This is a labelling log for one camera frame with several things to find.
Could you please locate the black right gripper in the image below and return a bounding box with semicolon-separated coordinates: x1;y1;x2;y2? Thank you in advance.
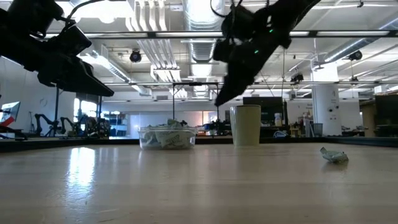
212;5;292;107

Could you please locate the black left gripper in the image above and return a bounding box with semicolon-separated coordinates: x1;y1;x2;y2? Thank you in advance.
0;26;115;98

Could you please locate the pale green paper cup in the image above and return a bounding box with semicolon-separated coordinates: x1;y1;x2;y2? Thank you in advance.
229;105;262;147

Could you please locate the black hanging ceiling device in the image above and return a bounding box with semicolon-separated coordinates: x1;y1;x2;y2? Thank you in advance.
348;50;364;62
290;72;305;84
129;49;143;63

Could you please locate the tilted screen with red patch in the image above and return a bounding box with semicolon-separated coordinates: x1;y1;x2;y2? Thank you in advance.
0;101;21;128

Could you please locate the clear plastic container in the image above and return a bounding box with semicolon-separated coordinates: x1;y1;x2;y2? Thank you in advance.
138;126;197;151

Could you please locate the white round pillar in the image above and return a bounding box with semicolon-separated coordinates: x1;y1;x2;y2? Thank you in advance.
312;63;343;137

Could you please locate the grey waste bin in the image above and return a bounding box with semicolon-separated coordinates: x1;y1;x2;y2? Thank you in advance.
312;123;324;138

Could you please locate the grey ceiling pipe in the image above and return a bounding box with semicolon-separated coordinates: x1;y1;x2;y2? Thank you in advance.
323;18;398;63

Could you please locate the wooden cabinet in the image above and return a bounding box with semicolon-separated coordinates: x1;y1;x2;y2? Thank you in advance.
360;100;377;138

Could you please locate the dark cabinet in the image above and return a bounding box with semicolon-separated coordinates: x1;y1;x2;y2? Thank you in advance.
374;94;398;138

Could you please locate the black background frame stand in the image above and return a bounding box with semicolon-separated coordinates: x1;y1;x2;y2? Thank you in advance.
172;82;220;125

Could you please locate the black overhead frame beam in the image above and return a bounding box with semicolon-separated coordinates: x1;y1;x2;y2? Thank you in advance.
43;30;398;40

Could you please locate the black left gripper cable loop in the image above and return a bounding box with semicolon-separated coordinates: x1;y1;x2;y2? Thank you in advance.
63;0;106;29

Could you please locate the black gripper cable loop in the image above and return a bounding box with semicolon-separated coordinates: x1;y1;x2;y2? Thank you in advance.
210;0;245;19
63;0;106;29

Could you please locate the black right gripper cable loop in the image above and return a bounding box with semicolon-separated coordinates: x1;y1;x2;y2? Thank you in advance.
210;0;245;19

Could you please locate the silver ceiling air duct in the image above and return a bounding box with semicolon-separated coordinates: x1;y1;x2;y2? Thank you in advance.
182;0;225;97

